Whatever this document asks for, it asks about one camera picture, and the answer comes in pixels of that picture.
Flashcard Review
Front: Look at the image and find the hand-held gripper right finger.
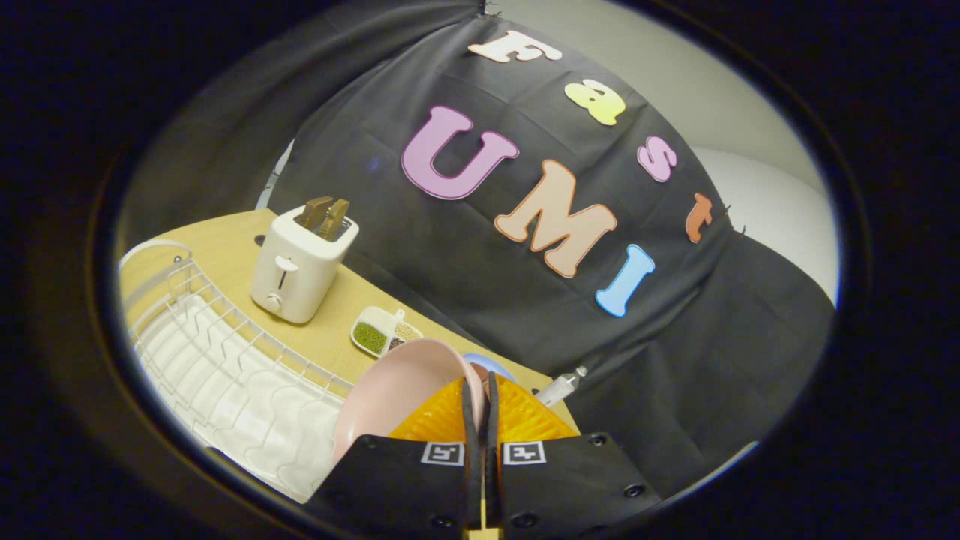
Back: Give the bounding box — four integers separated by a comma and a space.
484, 372, 662, 535

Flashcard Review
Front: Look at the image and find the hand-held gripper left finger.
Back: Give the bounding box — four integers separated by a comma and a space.
303, 377, 485, 535

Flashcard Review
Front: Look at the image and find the brown toast slice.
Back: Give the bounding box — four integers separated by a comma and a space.
321, 199, 351, 242
301, 196, 335, 230

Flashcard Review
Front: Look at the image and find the black backdrop cloth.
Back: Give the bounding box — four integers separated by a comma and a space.
120, 0, 836, 500

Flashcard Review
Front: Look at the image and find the white divided dish of beans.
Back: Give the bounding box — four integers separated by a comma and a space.
350, 306, 424, 359

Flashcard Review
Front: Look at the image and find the white toaster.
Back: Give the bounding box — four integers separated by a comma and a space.
250, 205, 360, 325

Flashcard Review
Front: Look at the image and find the white wire dish rack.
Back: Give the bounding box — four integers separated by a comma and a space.
120, 240, 355, 503

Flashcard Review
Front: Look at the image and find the clear plastic bottle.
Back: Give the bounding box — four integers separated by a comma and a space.
534, 366, 588, 408

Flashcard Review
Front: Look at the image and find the blue bowl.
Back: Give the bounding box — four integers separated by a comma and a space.
463, 352, 517, 383

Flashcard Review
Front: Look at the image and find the pink plate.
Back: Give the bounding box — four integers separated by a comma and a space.
331, 338, 488, 466

